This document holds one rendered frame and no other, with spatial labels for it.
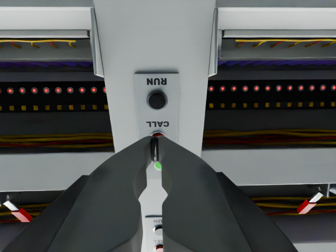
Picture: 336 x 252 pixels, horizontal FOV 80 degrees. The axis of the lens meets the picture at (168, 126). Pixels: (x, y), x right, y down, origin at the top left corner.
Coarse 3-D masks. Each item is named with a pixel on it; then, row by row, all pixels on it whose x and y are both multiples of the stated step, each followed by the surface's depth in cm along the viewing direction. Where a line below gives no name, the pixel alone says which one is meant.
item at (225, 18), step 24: (216, 0) 16; (240, 0) 16; (264, 0) 16; (288, 0) 16; (312, 0) 16; (216, 24) 16; (240, 24) 20; (264, 24) 20; (288, 24) 20; (312, 24) 20; (216, 48) 16; (216, 72) 17; (240, 72) 35; (264, 72) 36; (288, 72) 36; (312, 72) 36
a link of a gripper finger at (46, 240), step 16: (80, 176) 9; (64, 192) 8; (80, 192) 8; (48, 208) 7; (64, 208) 7; (32, 224) 7; (48, 224) 7; (16, 240) 6; (32, 240) 6; (48, 240) 6
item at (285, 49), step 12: (228, 48) 24; (240, 48) 24; (252, 48) 24; (264, 48) 24; (276, 48) 24; (288, 48) 24; (300, 48) 24; (312, 48) 24; (324, 48) 24; (228, 60) 26
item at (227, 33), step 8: (224, 32) 21; (232, 32) 21; (240, 32) 21; (248, 32) 21; (256, 32) 21; (264, 32) 21; (272, 32) 21; (280, 32) 21; (288, 32) 21; (296, 32) 21; (304, 32) 21; (312, 32) 21; (320, 32) 21; (328, 32) 21
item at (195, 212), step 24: (168, 144) 11; (168, 168) 10; (192, 168) 10; (168, 192) 10; (192, 192) 8; (216, 192) 8; (168, 216) 7; (192, 216) 7; (216, 216) 7; (168, 240) 7; (192, 240) 6; (216, 240) 6; (240, 240) 6
